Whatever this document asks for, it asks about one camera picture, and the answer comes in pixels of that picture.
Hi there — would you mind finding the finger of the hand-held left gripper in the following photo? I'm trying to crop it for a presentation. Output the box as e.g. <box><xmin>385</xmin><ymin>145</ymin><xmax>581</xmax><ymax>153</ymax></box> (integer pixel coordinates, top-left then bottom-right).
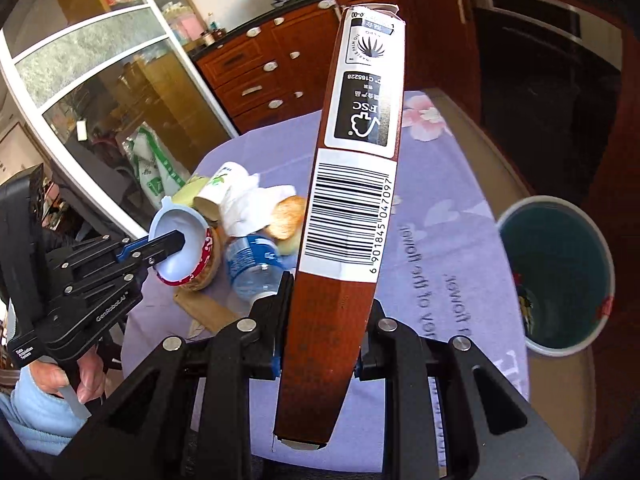
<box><xmin>46</xmin><ymin>229</ymin><xmax>187</xmax><ymax>275</ymax></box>
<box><xmin>59</xmin><ymin>260</ymin><xmax>152</xmax><ymax>307</ymax></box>

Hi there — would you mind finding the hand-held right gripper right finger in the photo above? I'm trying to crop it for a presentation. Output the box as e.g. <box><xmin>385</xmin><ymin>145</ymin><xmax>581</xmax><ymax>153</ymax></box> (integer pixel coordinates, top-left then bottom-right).
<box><xmin>352</xmin><ymin>300</ymin><xmax>581</xmax><ymax>480</ymax></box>

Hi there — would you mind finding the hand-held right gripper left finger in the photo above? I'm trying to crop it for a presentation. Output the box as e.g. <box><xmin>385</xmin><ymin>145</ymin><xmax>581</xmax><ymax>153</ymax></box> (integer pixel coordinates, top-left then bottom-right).
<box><xmin>60</xmin><ymin>271</ymin><xmax>296</xmax><ymax>480</ymax></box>

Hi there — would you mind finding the pale green peel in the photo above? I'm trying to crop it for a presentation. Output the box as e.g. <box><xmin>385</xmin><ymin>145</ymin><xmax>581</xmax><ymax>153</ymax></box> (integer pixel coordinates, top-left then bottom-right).
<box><xmin>171</xmin><ymin>175</ymin><xmax>211</xmax><ymax>207</ymax></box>

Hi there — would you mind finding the brown carton box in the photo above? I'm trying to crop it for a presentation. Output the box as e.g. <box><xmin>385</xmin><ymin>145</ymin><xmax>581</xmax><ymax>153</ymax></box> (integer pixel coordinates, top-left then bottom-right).
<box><xmin>272</xmin><ymin>4</ymin><xmax>405</xmax><ymax>453</ymax></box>

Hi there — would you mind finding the white bin with teal inside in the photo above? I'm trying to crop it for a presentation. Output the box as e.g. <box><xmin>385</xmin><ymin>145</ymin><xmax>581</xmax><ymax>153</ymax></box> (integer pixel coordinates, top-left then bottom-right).
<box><xmin>496</xmin><ymin>195</ymin><xmax>616</xmax><ymax>357</ymax></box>

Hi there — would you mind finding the person's left forearm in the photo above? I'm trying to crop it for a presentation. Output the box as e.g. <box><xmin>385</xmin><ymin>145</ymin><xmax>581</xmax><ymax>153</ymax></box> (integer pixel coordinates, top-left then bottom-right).
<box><xmin>0</xmin><ymin>372</ymin><xmax>87</xmax><ymax>457</ymax></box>

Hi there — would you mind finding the person's left hand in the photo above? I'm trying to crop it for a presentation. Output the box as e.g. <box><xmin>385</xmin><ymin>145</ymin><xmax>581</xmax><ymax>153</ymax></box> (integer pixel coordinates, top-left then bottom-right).
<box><xmin>22</xmin><ymin>352</ymin><xmax>109</xmax><ymax>406</ymax></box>

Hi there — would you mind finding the red print paper bowl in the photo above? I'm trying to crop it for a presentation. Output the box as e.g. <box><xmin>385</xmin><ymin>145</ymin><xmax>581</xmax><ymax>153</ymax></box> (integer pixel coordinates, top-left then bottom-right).
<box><xmin>157</xmin><ymin>225</ymin><xmax>224</xmax><ymax>292</ymax></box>

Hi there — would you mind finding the crushed plastic water bottle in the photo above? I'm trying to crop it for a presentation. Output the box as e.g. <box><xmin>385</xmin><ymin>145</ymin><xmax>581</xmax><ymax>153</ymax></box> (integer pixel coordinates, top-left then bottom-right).
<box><xmin>224</xmin><ymin>232</ymin><xmax>290</xmax><ymax>303</ymax></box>

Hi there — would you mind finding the brown tape strip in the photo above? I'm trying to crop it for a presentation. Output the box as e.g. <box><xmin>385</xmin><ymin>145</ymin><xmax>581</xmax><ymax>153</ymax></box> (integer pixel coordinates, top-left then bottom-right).
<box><xmin>173</xmin><ymin>290</ymin><xmax>242</xmax><ymax>336</ymax></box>

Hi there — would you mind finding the green and white plastic bag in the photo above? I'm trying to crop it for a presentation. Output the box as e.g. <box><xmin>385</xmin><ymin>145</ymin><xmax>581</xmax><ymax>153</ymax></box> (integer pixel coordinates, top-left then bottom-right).
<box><xmin>125</xmin><ymin>127</ymin><xmax>192</xmax><ymax>211</ymax></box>

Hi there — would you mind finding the white paper cup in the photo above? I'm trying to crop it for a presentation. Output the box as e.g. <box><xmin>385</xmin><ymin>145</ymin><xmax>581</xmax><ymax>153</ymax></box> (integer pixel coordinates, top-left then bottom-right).
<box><xmin>194</xmin><ymin>161</ymin><xmax>251</xmax><ymax>221</ymax></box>

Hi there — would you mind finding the crumpled white tissue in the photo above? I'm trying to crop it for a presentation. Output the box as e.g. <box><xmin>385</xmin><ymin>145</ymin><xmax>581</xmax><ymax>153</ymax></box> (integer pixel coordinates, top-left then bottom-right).
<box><xmin>220</xmin><ymin>172</ymin><xmax>297</xmax><ymax>239</ymax></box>

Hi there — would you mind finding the round bread bun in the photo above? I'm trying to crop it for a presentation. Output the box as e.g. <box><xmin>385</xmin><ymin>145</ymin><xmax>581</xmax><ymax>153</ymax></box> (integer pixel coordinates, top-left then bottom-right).
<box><xmin>264</xmin><ymin>195</ymin><xmax>309</xmax><ymax>241</ymax></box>

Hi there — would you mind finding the purple floral tablecloth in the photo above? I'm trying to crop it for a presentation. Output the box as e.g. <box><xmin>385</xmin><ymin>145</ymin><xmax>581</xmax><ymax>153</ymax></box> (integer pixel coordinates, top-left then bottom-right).
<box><xmin>120</xmin><ymin>90</ymin><xmax>532</xmax><ymax>471</ymax></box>

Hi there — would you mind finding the white framed glass door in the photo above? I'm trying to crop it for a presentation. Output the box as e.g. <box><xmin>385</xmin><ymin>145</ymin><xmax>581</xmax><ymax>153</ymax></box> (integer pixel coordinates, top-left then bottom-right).
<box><xmin>0</xmin><ymin>0</ymin><xmax>242</xmax><ymax>242</ymax></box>

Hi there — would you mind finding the red wooden drawer cabinet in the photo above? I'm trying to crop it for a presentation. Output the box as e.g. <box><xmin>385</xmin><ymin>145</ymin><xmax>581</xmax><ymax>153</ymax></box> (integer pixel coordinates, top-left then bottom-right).
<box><xmin>192</xmin><ymin>0</ymin><xmax>481</xmax><ymax>136</ymax></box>

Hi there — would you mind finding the black built-in oven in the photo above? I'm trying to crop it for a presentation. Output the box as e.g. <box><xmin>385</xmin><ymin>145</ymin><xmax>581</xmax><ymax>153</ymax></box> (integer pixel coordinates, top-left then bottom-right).
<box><xmin>470</xmin><ymin>0</ymin><xmax>626</xmax><ymax>203</ymax></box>

